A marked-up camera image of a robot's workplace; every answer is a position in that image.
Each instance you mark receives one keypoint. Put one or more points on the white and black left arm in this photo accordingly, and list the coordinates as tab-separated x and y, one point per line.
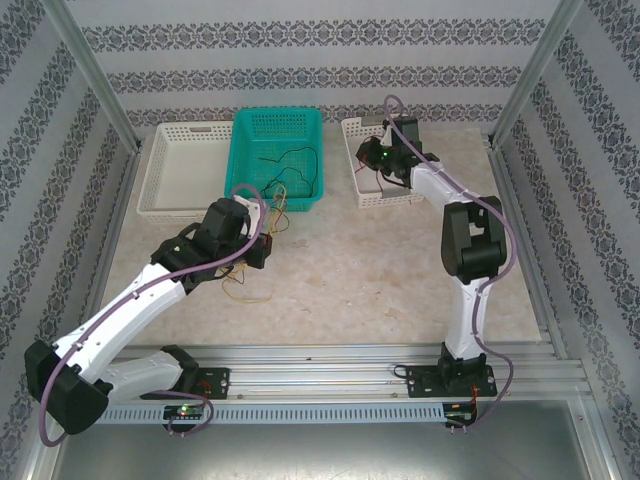
125	305

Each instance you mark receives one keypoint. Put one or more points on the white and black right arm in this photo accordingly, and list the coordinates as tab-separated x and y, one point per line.
467	320

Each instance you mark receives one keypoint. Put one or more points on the small white plastic basket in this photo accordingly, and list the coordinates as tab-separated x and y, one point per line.
360	130

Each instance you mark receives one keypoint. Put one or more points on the large white plastic basket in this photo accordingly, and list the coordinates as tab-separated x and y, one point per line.
185	165

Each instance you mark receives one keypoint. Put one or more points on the teal plastic basket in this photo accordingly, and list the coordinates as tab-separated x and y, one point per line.
250	135

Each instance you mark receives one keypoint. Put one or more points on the grey metal sheet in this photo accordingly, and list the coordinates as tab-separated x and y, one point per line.
320	455

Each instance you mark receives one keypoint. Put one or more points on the aluminium side rail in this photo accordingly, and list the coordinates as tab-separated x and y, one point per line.
525	250
117	220

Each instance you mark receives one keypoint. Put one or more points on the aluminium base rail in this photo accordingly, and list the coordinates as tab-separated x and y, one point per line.
310	372

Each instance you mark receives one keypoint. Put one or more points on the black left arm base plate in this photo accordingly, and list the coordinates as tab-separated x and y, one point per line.
217	382

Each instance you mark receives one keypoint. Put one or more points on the aluminium frame post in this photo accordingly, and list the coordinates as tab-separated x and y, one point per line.
535	75
95	80

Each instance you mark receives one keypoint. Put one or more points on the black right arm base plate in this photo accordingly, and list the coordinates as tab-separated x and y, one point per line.
420	382

